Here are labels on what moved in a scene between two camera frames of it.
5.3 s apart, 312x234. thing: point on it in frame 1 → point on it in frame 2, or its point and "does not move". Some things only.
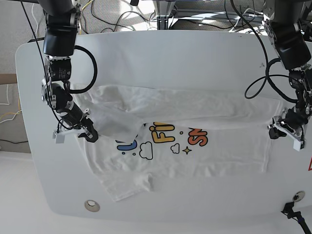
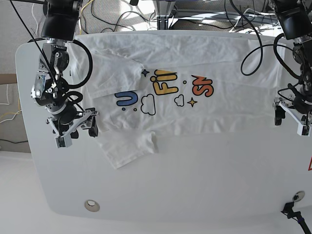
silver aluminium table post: [163, 9] does not move
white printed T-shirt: [146, 133] → [145, 86]
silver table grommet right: [299, 196] does not move
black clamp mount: [289, 211] does not move
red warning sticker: [310, 166] does not move
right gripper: [292, 122] → [280, 113]
